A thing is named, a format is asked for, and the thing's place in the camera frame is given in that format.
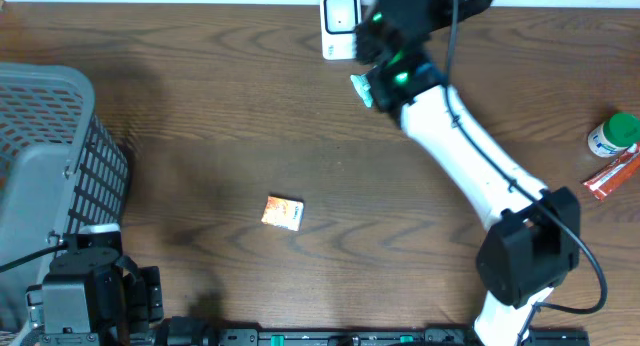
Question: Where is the teal wet wipes pack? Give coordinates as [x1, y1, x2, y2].
[350, 74, 374, 109]

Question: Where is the orange small packet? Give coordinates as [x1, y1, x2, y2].
[261, 196, 304, 231]

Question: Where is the green lid white jar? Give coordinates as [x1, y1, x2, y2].
[587, 112, 639, 158]

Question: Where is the red snack bar wrapper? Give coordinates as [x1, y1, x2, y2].
[583, 143, 639, 201]

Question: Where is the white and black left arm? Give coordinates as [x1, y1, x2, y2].
[18, 223, 164, 346]

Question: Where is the white barcode scanner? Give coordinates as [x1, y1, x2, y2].
[319, 0, 362, 60]

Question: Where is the grey plastic basket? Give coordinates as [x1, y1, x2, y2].
[1, 63, 130, 345]

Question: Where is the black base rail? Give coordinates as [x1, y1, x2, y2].
[129, 327, 591, 346]

